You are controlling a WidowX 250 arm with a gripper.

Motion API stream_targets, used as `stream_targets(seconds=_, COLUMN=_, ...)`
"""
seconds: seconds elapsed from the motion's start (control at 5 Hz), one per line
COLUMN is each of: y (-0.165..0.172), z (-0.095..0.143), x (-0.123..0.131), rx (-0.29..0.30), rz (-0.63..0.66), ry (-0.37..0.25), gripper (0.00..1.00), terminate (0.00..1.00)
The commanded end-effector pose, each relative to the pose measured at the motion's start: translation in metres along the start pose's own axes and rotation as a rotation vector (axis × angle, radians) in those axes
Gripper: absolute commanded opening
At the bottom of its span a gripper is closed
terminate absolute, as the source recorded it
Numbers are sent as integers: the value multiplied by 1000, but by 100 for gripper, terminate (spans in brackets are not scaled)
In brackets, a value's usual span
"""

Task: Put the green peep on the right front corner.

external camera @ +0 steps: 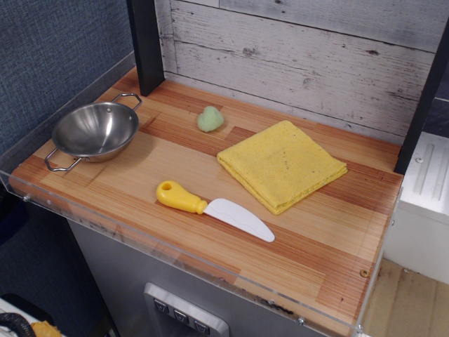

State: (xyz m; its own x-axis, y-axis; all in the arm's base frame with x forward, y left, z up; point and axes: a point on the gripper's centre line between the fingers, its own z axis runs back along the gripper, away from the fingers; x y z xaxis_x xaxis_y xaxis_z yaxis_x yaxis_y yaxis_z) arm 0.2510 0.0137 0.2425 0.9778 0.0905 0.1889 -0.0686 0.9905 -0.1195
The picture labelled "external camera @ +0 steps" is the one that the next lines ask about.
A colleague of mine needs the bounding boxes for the folded yellow cloth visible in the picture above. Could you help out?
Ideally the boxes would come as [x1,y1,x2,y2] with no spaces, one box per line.
[217,121,347,215]

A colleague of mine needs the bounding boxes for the silver toy fridge cabinet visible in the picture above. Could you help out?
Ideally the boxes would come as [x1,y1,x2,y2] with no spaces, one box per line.
[69,221,319,336]

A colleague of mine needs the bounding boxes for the silver dispenser panel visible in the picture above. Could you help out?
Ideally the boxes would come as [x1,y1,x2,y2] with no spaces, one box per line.
[144,282,230,336]

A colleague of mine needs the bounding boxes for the white ribbed appliance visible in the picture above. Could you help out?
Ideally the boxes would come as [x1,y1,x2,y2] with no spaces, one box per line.
[384,132,448,284]

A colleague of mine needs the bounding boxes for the yellow object bottom left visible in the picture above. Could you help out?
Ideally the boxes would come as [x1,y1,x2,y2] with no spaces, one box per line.
[31,321,63,337]

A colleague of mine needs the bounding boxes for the yellow handled toy knife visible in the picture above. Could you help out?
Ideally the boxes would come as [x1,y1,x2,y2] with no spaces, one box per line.
[156,180,275,243]

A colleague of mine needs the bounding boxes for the steel bowl with handles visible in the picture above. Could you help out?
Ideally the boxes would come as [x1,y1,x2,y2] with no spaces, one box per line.
[44,93,142,172]

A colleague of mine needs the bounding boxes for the black left post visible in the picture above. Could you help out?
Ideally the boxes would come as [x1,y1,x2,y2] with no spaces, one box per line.
[126,0,165,96]

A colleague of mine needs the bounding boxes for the black post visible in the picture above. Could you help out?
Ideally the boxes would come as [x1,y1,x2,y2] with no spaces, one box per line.
[126,0,165,96]
[394,22,448,175]

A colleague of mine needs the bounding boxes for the black right post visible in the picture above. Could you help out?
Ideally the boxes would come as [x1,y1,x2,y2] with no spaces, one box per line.
[394,22,448,175]

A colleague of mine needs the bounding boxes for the black braided cable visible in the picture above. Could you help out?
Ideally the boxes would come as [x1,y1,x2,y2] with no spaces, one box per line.
[0,312,36,337]

